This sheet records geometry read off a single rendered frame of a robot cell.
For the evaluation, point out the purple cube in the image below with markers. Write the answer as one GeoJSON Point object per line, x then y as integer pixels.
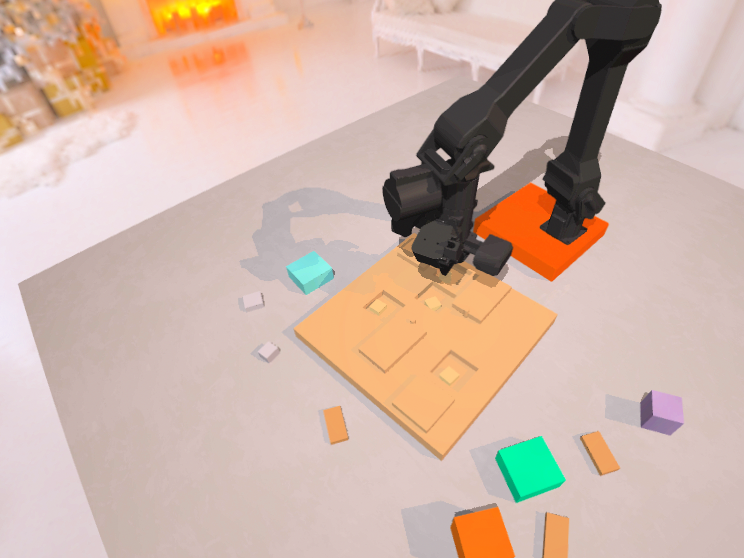
{"type": "Point", "coordinates": [661, 412]}

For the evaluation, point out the green square block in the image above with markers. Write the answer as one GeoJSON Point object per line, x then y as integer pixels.
{"type": "Point", "coordinates": [529, 469]}

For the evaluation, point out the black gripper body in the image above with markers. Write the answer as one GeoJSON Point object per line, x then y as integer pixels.
{"type": "Point", "coordinates": [490, 256]}

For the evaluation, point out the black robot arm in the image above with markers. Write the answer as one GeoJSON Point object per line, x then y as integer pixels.
{"type": "Point", "coordinates": [615, 32]}

